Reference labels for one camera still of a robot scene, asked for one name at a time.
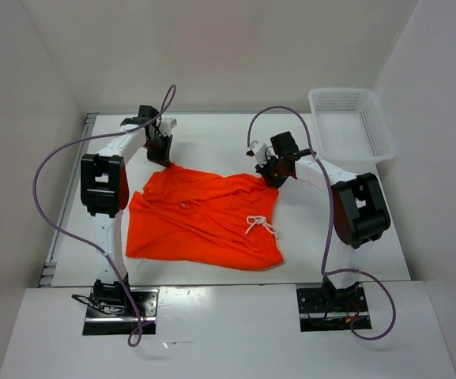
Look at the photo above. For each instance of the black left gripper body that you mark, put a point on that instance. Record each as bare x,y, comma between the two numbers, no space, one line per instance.
157,146

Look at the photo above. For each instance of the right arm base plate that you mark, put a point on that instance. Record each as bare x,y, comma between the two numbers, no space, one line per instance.
322,312

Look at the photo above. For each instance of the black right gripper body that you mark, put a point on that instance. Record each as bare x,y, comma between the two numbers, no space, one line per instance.
280,167

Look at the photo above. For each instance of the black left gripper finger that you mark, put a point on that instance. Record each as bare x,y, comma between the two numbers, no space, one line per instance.
154,156
165,151

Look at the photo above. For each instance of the orange shorts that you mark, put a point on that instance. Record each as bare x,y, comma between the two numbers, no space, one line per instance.
187,215

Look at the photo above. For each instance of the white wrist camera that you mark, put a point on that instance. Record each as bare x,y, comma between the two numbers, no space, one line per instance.
258,151
166,126

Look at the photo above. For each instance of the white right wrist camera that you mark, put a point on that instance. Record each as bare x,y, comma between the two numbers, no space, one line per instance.
258,151

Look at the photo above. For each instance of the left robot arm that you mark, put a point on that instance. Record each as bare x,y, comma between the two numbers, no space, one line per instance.
105,194

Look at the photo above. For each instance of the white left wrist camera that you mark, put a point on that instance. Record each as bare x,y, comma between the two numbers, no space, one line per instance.
166,126

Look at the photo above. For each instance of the aluminium table edge rail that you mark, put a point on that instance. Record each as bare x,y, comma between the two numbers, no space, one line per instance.
49,266

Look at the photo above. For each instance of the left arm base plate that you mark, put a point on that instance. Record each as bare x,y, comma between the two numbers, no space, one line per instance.
105,320

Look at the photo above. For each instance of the white plastic basket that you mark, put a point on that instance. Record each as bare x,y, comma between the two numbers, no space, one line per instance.
349,126

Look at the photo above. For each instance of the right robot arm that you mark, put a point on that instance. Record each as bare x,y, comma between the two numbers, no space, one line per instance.
357,208

